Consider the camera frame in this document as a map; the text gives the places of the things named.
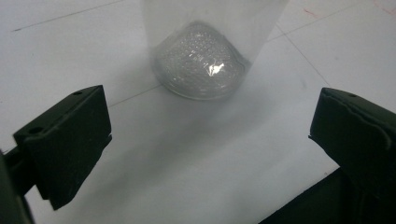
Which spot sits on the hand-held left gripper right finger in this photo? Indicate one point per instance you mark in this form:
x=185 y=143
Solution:
x=358 y=133

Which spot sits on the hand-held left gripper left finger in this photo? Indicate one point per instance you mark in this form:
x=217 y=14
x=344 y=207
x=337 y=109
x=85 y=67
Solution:
x=67 y=137

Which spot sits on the clear glass jar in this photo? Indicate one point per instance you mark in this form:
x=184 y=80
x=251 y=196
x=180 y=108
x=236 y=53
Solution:
x=199 y=62

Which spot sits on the white table cover board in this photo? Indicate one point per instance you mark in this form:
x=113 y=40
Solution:
x=186 y=155

